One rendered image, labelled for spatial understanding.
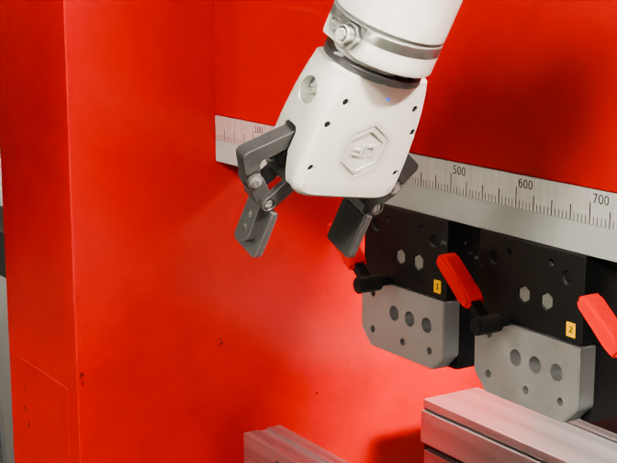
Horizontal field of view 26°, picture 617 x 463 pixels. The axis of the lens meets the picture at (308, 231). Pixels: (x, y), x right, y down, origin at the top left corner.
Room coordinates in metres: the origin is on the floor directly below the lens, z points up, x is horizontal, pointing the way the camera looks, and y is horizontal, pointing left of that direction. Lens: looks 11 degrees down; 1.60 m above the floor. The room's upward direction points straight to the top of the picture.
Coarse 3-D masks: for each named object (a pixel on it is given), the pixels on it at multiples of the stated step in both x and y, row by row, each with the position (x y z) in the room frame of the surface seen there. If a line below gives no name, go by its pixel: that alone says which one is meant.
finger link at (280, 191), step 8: (280, 152) 0.98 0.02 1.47; (280, 160) 0.98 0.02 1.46; (264, 168) 0.97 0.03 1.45; (272, 168) 0.97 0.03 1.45; (280, 168) 0.97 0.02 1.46; (264, 176) 0.97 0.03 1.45; (272, 176) 0.98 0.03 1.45; (280, 176) 0.97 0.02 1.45; (280, 184) 0.96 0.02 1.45; (288, 184) 0.96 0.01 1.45; (272, 192) 0.95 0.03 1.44; (280, 192) 0.96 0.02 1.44; (288, 192) 0.96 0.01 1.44; (264, 200) 0.95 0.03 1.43; (272, 200) 0.96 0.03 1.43; (280, 200) 0.96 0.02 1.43; (264, 208) 0.96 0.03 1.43; (272, 208) 0.96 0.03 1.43
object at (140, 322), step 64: (0, 0) 1.85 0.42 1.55; (64, 0) 1.67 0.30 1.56; (128, 0) 1.71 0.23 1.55; (192, 0) 1.76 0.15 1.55; (0, 64) 1.86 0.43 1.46; (64, 64) 1.67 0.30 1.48; (128, 64) 1.71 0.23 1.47; (192, 64) 1.76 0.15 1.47; (0, 128) 1.87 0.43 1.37; (64, 128) 1.67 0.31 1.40; (128, 128) 1.71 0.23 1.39; (192, 128) 1.76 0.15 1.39; (64, 192) 1.68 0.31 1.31; (128, 192) 1.71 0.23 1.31; (192, 192) 1.76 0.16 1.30; (64, 256) 1.69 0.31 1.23; (128, 256) 1.71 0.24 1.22; (192, 256) 1.76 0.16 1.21; (320, 256) 1.87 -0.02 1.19; (64, 320) 1.69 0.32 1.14; (128, 320) 1.71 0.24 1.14; (192, 320) 1.76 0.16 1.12; (256, 320) 1.81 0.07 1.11; (320, 320) 1.87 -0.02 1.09; (64, 384) 1.70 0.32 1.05; (128, 384) 1.70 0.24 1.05; (192, 384) 1.76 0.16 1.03; (256, 384) 1.81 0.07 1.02; (320, 384) 1.87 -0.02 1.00; (384, 384) 1.93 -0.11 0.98; (448, 384) 2.00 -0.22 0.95; (64, 448) 1.70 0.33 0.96; (128, 448) 1.70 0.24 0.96; (192, 448) 1.76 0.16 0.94; (384, 448) 1.93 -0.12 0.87
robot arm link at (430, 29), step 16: (336, 0) 0.95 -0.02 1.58; (352, 0) 0.93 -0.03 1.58; (368, 0) 0.92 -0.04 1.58; (384, 0) 0.92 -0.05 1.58; (400, 0) 0.92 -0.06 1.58; (416, 0) 0.92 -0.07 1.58; (432, 0) 0.92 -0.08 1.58; (448, 0) 0.93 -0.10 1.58; (352, 16) 0.93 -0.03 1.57; (368, 16) 0.92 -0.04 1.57; (384, 16) 0.92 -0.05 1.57; (400, 16) 0.92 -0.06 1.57; (416, 16) 0.92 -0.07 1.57; (432, 16) 0.92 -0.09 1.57; (448, 16) 0.93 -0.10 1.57; (384, 32) 0.92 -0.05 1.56; (400, 32) 0.92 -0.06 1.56; (416, 32) 0.92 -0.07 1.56; (432, 32) 0.93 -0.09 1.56; (448, 32) 0.95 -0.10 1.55
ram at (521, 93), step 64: (256, 0) 1.68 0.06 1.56; (320, 0) 1.56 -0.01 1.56; (512, 0) 1.29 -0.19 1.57; (576, 0) 1.21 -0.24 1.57; (256, 64) 1.69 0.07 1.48; (448, 64) 1.36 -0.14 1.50; (512, 64) 1.28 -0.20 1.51; (576, 64) 1.21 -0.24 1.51; (448, 128) 1.36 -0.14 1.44; (512, 128) 1.28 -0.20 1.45; (576, 128) 1.21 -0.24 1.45; (448, 192) 1.36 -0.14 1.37
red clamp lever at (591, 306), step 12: (588, 300) 1.14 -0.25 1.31; (600, 300) 1.14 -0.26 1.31; (588, 312) 1.13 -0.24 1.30; (600, 312) 1.13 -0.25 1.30; (612, 312) 1.13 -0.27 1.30; (600, 324) 1.12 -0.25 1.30; (612, 324) 1.12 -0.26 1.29; (600, 336) 1.12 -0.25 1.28; (612, 336) 1.11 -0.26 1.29; (612, 348) 1.10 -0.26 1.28
